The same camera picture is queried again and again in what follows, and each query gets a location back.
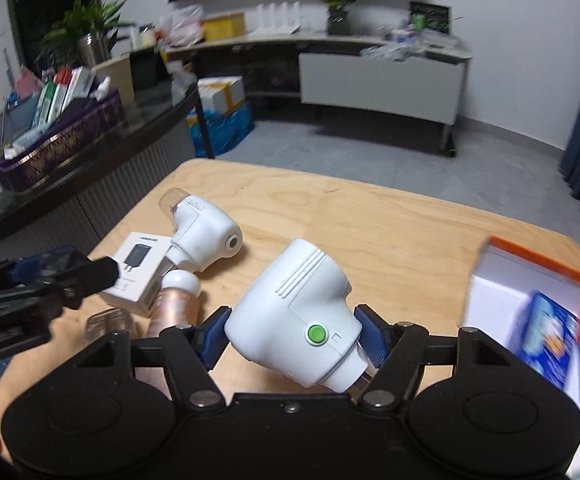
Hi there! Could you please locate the blue floss pick tin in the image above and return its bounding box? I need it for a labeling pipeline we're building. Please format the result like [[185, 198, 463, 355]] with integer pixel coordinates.
[[510, 292, 578, 390]]

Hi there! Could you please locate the copper bottle white cap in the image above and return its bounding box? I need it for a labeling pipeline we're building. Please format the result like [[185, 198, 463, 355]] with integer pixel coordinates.
[[129, 268, 202, 396]]

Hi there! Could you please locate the blue plastic bag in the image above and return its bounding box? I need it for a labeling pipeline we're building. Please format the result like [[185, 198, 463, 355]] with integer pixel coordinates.
[[187, 103, 254, 158]]

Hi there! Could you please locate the white plastic bag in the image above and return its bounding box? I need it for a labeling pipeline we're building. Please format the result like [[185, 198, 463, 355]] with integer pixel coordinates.
[[156, 4, 204, 48]]

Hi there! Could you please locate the plant in steel cup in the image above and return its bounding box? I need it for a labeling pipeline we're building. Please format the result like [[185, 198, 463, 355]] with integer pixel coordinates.
[[40, 0, 135, 66]]

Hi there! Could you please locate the cardboard box on floor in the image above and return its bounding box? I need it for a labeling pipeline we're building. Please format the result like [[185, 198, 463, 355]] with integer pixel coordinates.
[[198, 76, 246, 115]]

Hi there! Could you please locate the white plug-in vaporizer green button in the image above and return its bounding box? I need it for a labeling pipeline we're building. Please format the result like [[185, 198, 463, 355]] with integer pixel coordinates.
[[225, 238, 369, 393]]

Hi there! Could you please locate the purple gold tray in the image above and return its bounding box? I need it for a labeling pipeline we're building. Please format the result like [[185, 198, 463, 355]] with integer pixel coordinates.
[[0, 89, 125, 193]]

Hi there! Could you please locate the white charger box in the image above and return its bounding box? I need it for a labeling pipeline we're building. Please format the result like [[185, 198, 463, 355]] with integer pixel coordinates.
[[100, 232, 171, 318]]

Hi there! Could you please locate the yellow box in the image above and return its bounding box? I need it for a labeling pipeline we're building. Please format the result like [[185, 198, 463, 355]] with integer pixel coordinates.
[[202, 12, 247, 41]]

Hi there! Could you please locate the white wifi router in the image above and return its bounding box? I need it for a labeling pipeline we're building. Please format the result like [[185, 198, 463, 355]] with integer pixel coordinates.
[[249, 1, 301, 37]]

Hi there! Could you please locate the black green box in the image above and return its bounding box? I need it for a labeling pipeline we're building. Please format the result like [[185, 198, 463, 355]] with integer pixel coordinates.
[[409, 1, 452, 35]]

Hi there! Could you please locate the white vaporizer with glass bottle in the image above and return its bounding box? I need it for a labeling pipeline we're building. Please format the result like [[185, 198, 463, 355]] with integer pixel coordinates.
[[159, 188, 242, 273]]

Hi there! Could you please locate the white TV cabinet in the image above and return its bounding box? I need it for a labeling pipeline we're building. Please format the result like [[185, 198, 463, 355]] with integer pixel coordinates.
[[164, 32, 472, 156]]

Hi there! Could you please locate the black charger adapter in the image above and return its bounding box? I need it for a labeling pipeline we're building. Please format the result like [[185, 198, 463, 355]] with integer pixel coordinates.
[[32, 246, 90, 284]]

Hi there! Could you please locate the orange white shoebox lid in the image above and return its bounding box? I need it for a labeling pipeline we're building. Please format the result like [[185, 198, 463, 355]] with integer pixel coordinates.
[[461, 235, 580, 480]]

